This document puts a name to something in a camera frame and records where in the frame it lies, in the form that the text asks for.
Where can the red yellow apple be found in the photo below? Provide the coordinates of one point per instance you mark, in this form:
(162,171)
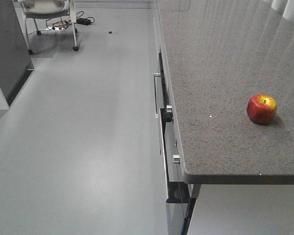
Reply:
(261,108)

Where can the silver oven knob upper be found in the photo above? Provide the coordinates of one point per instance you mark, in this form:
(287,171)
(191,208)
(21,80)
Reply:
(168,108)

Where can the silver oven knob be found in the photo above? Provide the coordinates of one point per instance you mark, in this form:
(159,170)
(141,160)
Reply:
(168,108)
(176,159)

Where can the silver oven knob lower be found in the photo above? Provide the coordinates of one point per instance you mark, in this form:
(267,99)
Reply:
(176,159)

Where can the built-in black oven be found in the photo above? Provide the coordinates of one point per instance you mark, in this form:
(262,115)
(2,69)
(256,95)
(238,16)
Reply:
(179,203)

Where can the black power adapter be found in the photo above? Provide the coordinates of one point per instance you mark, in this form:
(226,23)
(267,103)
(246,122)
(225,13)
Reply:
(85,21)

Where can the white power strip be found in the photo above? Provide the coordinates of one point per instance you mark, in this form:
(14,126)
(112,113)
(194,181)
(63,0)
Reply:
(55,28)

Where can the dark grey cabinet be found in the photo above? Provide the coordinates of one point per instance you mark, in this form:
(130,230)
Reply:
(15,62)

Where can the white office chair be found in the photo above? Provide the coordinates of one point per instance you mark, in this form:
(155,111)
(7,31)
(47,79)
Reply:
(47,9)

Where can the silver oven door handle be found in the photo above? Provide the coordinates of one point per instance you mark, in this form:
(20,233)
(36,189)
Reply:
(155,77)

